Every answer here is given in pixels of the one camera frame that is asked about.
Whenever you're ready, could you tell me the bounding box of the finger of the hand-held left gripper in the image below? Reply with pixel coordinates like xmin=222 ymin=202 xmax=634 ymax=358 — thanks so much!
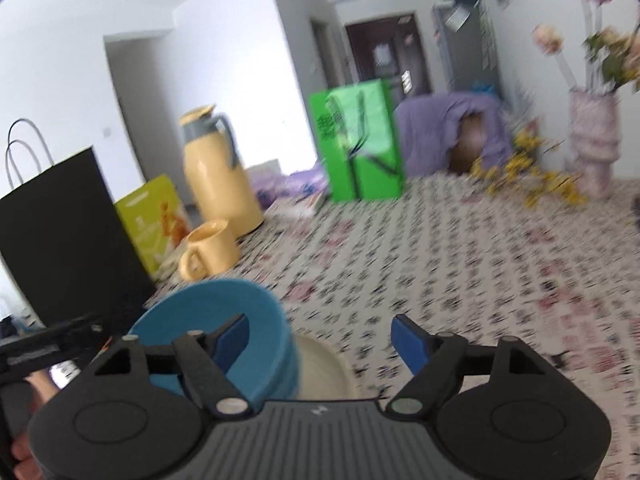
xmin=46 ymin=312 xmax=107 ymax=349

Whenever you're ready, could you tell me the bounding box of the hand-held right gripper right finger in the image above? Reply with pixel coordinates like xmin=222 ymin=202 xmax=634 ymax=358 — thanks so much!
xmin=382 ymin=314 xmax=566 ymax=420

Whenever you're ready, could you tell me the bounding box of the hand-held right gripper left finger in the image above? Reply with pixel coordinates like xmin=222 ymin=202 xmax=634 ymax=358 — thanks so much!
xmin=82 ymin=312 xmax=254 ymax=419

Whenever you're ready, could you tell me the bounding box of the stack of cream plates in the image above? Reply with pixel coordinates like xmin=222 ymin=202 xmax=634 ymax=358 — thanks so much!
xmin=294 ymin=334 xmax=359 ymax=402

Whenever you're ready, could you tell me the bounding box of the person's left hand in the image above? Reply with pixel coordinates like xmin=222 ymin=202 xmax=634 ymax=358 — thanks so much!
xmin=10 ymin=371 xmax=57 ymax=480

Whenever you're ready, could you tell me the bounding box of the printed tablecloth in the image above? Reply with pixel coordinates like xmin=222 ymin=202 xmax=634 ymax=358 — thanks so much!
xmin=140 ymin=175 xmax=640 ymax=480

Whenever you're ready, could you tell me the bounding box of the yellow mug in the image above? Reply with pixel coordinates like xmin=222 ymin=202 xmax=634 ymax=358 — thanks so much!
xmin=178 ymin=220 xmax=242 ymax=282

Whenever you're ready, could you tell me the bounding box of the black paper bag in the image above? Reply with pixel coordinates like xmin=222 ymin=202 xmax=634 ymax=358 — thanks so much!
xmin=0 ymin=118 xmax=159 ymax=329

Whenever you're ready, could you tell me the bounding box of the yellow-green printed box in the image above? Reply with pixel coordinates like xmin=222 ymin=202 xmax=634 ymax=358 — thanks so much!
xmin=114 ymin=174 xmax=194 ymax=281

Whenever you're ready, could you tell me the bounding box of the white booklet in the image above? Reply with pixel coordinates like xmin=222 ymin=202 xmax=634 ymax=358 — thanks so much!
xmin=267 ymin=194 xmax=326 ymax=222

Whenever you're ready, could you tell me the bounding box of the yellow thermos jug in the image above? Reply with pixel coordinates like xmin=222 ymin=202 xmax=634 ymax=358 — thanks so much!
xmin=179 ymin=104 xmax=265 ymax=239

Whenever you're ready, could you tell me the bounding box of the purple plastic package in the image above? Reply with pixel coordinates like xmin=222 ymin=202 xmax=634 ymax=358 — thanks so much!
xmin=250 ymin=169 xmax=329 ymax=201

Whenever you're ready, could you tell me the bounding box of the wooden chair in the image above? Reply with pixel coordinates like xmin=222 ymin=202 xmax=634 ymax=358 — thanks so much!
xmin=448 ymin=112 xmax=490 ymax=177

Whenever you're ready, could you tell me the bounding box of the yellow flower branch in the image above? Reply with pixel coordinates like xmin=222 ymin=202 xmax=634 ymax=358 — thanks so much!
xmin=470 ymin=117 xmax=589 ymax=211

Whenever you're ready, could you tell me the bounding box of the green paper bag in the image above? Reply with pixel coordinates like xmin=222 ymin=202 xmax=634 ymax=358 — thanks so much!
xmin=308 ymin=79 xmax=406 ymax=204

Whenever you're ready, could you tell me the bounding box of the lilac textured vase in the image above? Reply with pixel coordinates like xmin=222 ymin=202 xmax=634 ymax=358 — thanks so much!
xmin=569 ymin=87 xmax=621 ymax=199

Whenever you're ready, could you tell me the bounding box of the dark brown door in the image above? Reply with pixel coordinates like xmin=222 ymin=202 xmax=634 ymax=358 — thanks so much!
xmin=345 ymin=11 xmax=433 ymax=97

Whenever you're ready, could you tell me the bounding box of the grey refrigerator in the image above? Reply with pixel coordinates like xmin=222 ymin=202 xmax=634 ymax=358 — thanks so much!
xmin=432 ymin=0 xmax=502 ymax=96

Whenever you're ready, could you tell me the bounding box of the grey side door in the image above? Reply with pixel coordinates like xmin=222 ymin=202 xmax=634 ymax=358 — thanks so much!
xmin=309 ymin=16 xmax=335 ymax=90

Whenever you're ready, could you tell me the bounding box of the hanging folded umbrella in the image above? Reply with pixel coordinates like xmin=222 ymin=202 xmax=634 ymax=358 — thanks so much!
xmin=477 ymin=0 xmax=497 ymax=69

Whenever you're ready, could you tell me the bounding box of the paper sheet on refrigerator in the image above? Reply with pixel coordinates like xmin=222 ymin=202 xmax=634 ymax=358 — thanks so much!
xmin=444 ymin=6 xmax=471 ymax=34

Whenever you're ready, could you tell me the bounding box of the dried pink rose bouquet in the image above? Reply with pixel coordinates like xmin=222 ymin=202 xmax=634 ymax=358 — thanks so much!
xmin=532 ymin=0 xmax=640 ymax=94

